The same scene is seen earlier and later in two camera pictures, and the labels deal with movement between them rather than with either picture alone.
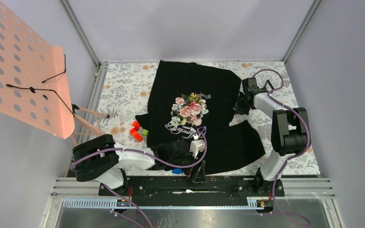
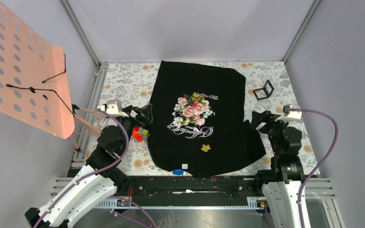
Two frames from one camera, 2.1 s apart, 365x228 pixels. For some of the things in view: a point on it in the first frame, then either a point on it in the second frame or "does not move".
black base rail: [199, 187] does not move
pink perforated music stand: [24, 75] does not move
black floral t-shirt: [186, 98] does not move
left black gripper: [199, 176] -> [145, 118]
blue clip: [177, 171] does not move
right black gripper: [237, 108] -> [267, 116]
